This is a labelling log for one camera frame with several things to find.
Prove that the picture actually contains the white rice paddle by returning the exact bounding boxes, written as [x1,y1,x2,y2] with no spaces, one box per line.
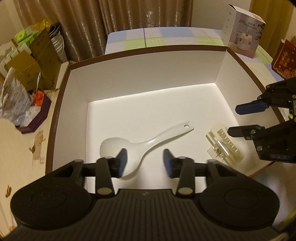
[100,121,194,178]

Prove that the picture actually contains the white plastic hair clip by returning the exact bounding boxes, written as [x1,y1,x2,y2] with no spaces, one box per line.
[206,123,245,167]

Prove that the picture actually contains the plaid tablecloth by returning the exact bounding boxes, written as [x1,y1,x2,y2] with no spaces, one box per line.
[105,27,283,86]

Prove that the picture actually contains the red gift box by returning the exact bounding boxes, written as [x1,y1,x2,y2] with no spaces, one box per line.
[271,40,295,79]

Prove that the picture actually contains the white humidifier box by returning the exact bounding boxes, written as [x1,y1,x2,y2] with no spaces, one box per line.
[220,4,265,58]

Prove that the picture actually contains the brown cardboard storage box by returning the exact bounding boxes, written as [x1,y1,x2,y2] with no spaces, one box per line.
[46,45,284,189]

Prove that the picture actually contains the dark purple tray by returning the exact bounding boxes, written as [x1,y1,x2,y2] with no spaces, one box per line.
[16,90,52,135]

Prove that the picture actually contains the plastic bag in tray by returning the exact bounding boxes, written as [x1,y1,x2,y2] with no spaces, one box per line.
[1,67,33,126]

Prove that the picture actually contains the brown cardboard boxes pile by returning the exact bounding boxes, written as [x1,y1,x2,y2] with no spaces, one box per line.
[6,29,62,91]

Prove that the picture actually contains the brown curtain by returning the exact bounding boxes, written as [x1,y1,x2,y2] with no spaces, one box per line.
[14,0,193,62]

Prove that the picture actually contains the stacked white bowls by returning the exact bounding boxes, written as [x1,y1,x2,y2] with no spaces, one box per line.
[48,22,68,63]

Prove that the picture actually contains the green tissue packs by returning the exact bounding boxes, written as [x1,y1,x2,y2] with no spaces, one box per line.
[15,26,41,54]

